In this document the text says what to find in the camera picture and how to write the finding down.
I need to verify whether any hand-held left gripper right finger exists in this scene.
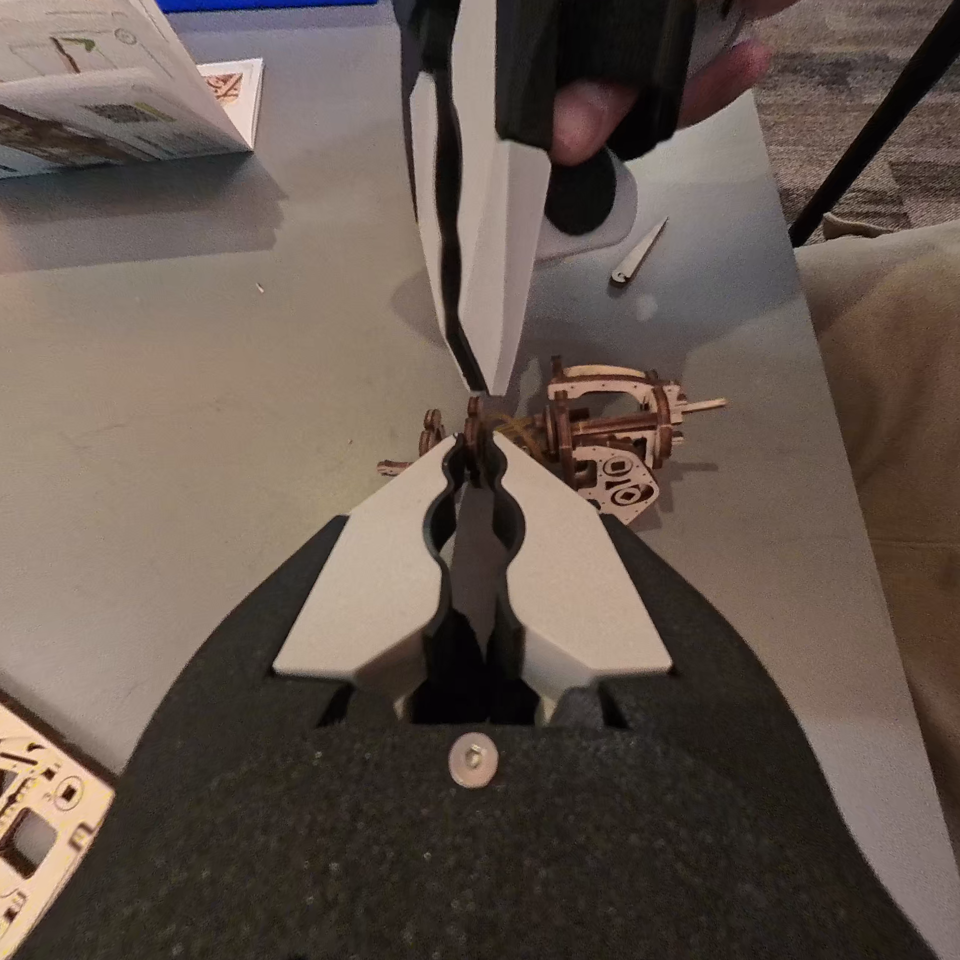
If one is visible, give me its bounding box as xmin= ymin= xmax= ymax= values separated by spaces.
xmin=483 ymin=433 xmax=675 ymax=726

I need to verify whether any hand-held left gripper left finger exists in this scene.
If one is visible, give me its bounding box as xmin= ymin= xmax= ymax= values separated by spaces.
xmin=272 ymin=433 xmax=486 ymax=726

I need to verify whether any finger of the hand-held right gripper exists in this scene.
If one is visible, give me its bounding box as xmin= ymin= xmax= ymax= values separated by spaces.
xmin=448 ymin=0 xmax=558 ymax=396
xmin=408 ymin=69 xmax=486 ymax=393

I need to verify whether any wooden gear model assembly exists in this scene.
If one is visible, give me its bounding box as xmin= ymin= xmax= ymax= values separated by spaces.
xmin=376 ymin=357 xmax=727 ymax=528

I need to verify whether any laser-cut wooden parts sheet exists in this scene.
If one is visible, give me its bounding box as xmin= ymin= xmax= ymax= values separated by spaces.
xmin=0 ymin=692 xmax=118 ymax=951

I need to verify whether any person's right hand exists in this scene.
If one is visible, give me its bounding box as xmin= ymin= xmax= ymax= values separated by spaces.
xmin=549 ymin=37 xmax=775 ymax=168

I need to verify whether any small pointed wooden part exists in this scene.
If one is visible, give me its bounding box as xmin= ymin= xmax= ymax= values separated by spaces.
xmin=609 ymin=217 xmax=669 ymax=288

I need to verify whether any blue plastic bin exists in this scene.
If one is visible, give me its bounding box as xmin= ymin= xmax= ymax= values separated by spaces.
xmin=161 ymin=0 xmax=378 ymax=15

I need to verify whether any black stand leg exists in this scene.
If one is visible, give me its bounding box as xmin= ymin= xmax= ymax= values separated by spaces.
xmin=787 ymin=0 xmax=960 ymax=249

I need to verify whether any white instruction booklet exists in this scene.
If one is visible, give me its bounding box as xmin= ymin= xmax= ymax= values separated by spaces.
xmin=0 ymin=0 xmax=266 ymax=181

